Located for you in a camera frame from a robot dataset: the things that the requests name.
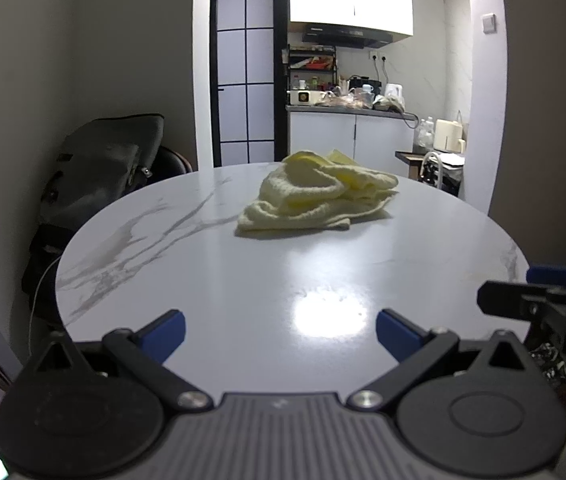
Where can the cream box appliance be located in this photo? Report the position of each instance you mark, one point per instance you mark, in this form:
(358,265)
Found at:
(447,135)

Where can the black chair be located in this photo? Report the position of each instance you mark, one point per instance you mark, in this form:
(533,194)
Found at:
(168,162)

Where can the white countertop appliance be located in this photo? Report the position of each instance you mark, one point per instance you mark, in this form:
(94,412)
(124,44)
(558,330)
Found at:
(308,97)

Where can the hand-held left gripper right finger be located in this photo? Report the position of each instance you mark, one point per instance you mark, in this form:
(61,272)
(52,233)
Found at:
(397,334)

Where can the white electric kettle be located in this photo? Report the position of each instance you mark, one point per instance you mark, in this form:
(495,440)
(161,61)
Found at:
(394,92)

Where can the black range hood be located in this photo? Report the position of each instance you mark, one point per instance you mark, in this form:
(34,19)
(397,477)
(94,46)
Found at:
(343,35)

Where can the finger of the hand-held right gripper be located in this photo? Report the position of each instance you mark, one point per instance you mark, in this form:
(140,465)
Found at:
(505,297)
(555,275)

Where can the white light switch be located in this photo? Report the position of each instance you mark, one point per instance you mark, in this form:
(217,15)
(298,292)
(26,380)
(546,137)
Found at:
(489,23)

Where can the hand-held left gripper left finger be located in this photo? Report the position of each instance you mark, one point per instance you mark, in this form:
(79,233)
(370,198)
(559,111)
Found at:
(165,334)

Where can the black spice rack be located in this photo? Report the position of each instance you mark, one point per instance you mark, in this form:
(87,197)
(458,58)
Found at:
(313,62)

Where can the white lower kitchen cabinet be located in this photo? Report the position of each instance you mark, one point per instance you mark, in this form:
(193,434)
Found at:
(323,132)

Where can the grey backpack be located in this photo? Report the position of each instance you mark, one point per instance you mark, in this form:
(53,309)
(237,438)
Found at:
(98,170)

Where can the yellow towel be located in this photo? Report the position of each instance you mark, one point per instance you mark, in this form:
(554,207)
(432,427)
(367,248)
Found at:
(303,195)

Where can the black bag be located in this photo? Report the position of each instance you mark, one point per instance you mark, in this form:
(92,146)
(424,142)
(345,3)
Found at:
(45,270)

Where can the black framed glass door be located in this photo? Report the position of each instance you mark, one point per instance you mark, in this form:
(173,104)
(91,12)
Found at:
(230,55)

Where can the black countertop appliance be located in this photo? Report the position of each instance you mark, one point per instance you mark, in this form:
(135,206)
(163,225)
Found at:
(363,82)

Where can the clear plastic bottle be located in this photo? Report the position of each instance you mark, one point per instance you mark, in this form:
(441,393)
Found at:
(424,135)

